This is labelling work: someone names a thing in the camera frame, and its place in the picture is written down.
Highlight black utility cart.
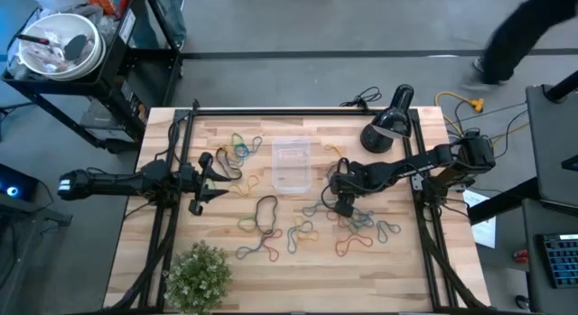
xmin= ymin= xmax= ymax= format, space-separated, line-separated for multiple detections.
xmin=2 ymin=0 xmax=184 ymax=154

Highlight black pole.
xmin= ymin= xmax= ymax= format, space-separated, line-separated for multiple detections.
xmin=543 ymin=69 xmax=578 ymax=104

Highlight black spatula red handle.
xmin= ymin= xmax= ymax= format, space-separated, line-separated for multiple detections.
xmin=16 ymin=33 xmax=89 ymax=61

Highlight person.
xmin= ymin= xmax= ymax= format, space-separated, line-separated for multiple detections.
xmin=461 ymin=0 xmax=578 ymax=93
xmin=143 ymin=0 xmax=188 ymax=51

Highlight black keypad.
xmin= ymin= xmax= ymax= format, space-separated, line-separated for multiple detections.
xmin=536 ymin=233 xmax=578 ymax=290

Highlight grey side table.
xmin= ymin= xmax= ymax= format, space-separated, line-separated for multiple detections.
xmin=525 ymin=83 xmax=578 ymax=208

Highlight black floor stand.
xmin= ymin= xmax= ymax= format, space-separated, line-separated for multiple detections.
xmin=0 ymin=199 xmax=73 ymax=315

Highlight white bowl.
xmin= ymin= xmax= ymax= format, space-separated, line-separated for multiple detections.
xmin=16 ymin=12 xmax=107 ymax=81

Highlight black cable bundle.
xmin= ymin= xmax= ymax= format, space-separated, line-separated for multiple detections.
xmin=338 ymin=85 xmax=383 ymax=110

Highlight white paper sheet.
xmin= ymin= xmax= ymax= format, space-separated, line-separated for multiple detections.
xmin=461 ymin=188 xmax=498 ymax=250

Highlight black computer blue light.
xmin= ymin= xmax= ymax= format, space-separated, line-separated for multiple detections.
xmin=0 ymin=163 xmax=40 ymax=203

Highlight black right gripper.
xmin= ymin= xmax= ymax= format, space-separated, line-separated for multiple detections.
xmin=325 ymin=159 xmax=365 ymax=218

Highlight dark side desk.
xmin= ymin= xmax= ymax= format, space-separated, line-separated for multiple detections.
xmin=522 ymin=198 xmax=578 ymax=315

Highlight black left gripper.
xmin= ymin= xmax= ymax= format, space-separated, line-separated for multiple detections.
xmin=179 ymin=152 xmax=232 ymax=217

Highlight green artificial plant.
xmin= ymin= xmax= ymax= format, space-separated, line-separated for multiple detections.
xmin=163 ymin=240 xmax=234 ymax=315

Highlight black desk lamp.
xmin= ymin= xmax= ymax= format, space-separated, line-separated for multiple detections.
xmin=359 ymin=83 xmax=415 ymax=154

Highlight orange cardboard boxes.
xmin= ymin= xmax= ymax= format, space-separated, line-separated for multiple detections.
xmin=80 ymin=0 xmax=136 ymax=17

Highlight yellow extension cord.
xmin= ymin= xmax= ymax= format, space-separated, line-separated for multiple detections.
xmin=433 ymin=90 xmax=530 ymax=143

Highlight black rubber band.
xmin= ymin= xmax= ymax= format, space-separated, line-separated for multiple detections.
xmin=215 ymin=145 xmax=244 ymax=181
xmin=220 ymin=147 xmax=243 ymax=180
xmin=254 ymin=195 xmax=279 ymax=236

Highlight clear plastic bin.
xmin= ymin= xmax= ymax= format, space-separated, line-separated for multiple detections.
xmin=270 ymin=136 xmax=312 ymax=195

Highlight red rubber band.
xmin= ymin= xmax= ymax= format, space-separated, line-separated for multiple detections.
xmin=258 ymin=227 xmax=284 ymax=263
xmin=325 ymin=209 xmax=351 ymax=229
xmin=334 ymin=233 xmax=375 ymax=258

